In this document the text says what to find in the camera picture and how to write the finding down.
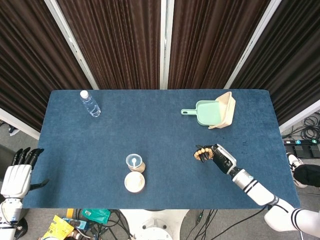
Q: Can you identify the black floor cable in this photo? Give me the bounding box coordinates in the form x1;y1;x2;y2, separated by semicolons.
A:
189;209;266;240

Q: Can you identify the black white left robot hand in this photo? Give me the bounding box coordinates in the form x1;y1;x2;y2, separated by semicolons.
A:
0;147;50;200

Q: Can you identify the clear tub of rubber bands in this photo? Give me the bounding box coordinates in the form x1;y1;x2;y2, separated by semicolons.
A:
124;171;146;194

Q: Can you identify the green plastic packet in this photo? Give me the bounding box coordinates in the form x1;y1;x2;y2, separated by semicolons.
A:
81;208;111;224

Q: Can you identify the blue small box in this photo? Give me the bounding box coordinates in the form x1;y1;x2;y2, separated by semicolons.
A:
62;217;90;231

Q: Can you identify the coiled black cable bundle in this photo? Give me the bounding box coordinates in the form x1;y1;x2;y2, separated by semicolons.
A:
299;116;320;141

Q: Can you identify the dark brown pleated curtain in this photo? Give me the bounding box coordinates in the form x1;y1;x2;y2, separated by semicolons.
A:
231;0;320;126
0;0;93;131
57;0;162;90
167;0;272;90

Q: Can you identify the green plastic scoop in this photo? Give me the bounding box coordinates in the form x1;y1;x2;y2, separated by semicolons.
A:
180;100;224;127

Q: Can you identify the yellow snack packet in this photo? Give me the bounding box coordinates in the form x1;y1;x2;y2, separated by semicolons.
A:
41;214;75;240

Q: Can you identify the wooden bead bracelet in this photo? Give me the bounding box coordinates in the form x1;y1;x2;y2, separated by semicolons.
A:
193;147;215;162

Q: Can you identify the black trouser leg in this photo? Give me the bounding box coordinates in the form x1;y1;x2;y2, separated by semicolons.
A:
293;164;320;188

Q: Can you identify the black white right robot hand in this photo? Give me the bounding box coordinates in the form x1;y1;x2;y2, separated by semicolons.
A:
194;143;237;175

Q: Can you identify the white metal frame post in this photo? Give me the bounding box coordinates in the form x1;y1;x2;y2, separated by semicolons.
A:
44;0;100;90
159;0;175;90
224;0;288;90

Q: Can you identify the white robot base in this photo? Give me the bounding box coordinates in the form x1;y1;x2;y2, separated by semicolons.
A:
119;208;190;240

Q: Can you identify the beige sauce bottle clear cap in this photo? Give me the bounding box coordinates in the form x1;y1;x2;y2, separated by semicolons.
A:
125;153;147;174

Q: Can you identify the blue table cloth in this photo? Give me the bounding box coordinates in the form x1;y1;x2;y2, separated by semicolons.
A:
22;89;301;210

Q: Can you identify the white black sneaker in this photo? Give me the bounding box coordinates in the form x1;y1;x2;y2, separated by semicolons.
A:
286;152;308;188

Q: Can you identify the white metal frame rail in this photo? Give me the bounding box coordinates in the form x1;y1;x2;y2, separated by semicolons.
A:
0;107;41;141
278;98;320;133

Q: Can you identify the clear plastic water bottle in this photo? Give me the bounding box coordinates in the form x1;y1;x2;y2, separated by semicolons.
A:
79;90;102;118

